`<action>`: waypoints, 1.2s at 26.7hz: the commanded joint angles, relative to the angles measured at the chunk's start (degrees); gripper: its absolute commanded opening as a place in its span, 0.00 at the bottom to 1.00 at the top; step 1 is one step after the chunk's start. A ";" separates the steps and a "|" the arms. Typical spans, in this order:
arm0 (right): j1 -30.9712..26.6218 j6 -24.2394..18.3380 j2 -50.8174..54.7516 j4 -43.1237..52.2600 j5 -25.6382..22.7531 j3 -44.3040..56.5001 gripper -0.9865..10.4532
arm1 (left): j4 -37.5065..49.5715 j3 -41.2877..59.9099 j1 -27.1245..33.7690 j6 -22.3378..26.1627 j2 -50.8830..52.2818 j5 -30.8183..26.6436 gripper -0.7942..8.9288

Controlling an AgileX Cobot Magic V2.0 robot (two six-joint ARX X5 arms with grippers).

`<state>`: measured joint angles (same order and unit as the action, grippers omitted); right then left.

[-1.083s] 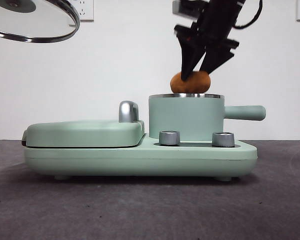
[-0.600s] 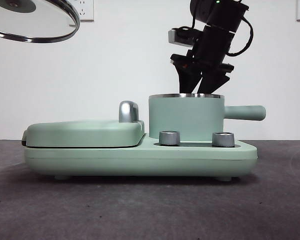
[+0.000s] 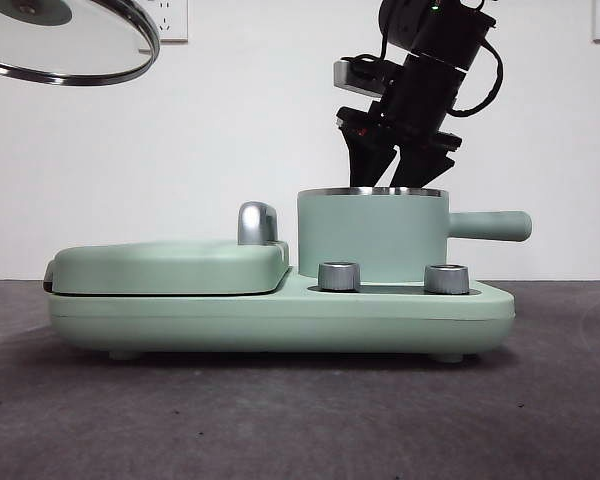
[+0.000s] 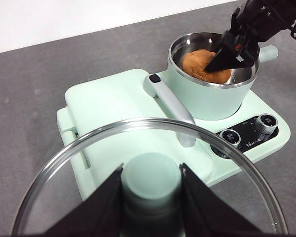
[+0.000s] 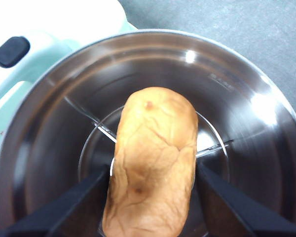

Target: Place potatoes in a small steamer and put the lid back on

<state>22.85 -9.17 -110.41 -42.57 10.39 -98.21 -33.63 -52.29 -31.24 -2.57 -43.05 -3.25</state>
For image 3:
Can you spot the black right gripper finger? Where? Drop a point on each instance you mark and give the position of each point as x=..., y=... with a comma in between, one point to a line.
x=367, y=160
x=420, y=167

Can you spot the mint green griddle cover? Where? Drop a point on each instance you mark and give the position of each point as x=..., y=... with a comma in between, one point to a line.
x=165, y=267

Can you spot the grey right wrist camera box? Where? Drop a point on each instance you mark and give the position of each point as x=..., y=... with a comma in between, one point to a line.
x=352, y=75

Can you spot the mint green breakfast machine base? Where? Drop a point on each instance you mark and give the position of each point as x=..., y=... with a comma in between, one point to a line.
x=280, y=325

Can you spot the glass lid with green knob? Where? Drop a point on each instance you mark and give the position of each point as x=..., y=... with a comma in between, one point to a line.
x=65, y=45

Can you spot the silver control knob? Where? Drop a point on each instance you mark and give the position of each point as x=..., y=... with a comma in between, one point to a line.
x=446, y=280
x=338, y=277

